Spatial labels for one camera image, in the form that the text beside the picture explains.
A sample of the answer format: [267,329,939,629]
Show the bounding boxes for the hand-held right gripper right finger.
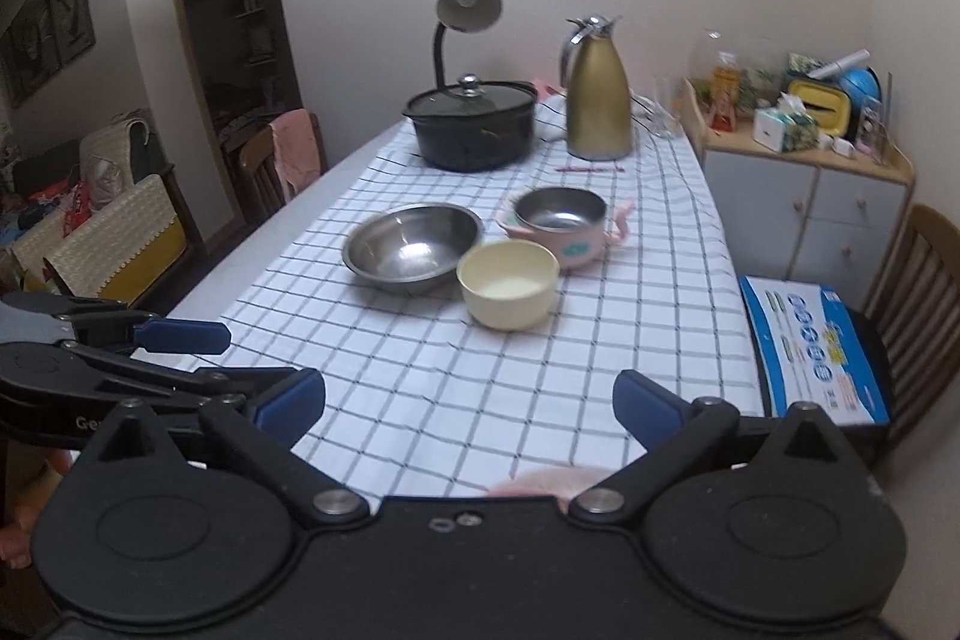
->
[570,370,878,525]

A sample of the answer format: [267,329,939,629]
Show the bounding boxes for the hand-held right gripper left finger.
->
[79,368,372,525]

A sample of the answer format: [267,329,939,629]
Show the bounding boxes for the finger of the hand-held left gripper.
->
[11,293,232,356]
[64,342,310,398]

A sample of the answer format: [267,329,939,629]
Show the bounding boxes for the pink bear-shaped plate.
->
[487,466,608,500]

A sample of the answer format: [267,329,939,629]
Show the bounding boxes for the cream bowl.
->
[456,239,561,332]

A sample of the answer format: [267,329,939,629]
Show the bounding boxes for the large steel bowl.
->
[343,203,485,295]

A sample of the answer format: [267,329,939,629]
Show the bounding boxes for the pink steel-lined bowl with handles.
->
[495,186,635,272]

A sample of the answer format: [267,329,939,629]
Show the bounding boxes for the person's left hand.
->
[0,451,76,570]

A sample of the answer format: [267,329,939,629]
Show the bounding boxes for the white checked tablecloth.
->
[161,85,766,498]

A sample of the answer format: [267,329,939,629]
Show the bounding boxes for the blue white cardboard box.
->
[739,275,893,427]

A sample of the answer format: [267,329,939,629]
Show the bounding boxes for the wooden chair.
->
[757,203,960,453]
[238,110,329,221]

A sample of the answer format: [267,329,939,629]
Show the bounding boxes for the pile of colourful clothes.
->
[0,175,98,236]

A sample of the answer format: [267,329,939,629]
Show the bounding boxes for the beige bag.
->
[79,115,170,210]

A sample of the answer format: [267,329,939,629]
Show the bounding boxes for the pink towel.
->
[268,109,323,195]

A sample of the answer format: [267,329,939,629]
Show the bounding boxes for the grey cabinet with drawers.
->
[681,77,917,311]

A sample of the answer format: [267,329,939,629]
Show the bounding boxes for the clear drinking glass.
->
[651,74,685,140]

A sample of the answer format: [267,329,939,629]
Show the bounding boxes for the white checked dish towel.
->
[525,89,571,142]

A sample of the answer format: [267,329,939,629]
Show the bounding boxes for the white green tissue box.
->
[754,92,818,154]

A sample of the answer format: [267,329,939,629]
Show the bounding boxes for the gold thermos jug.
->
[561,15,635,161]

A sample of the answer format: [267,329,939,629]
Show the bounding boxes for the black cooking pot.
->
[403,79,539,172]

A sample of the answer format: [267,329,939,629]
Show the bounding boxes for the orange juice bottle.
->
[709,51,740,133]

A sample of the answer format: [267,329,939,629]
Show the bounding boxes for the dark bookshelf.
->
[161,0,305,157]

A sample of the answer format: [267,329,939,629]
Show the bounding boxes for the yellow tissue holder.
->
[786,77,856,139]

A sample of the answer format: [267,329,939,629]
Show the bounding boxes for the glass pot lid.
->
[405,74,537,120]

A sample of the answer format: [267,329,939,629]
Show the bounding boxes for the clear acrylic stand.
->
[855,96,897,161]

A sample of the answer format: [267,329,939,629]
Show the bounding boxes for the clear glass dome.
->
[686,29,788,116]

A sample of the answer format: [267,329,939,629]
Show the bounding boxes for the blue globe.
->
[838,66,882,120]

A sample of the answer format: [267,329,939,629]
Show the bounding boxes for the white tube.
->
[806,49,871,81]

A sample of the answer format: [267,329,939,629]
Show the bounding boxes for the grey desk lamp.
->
[431,0,503,94]

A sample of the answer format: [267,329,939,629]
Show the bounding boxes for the dark framed wall painting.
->
[0,0,62,109]
[46,0,97,70]

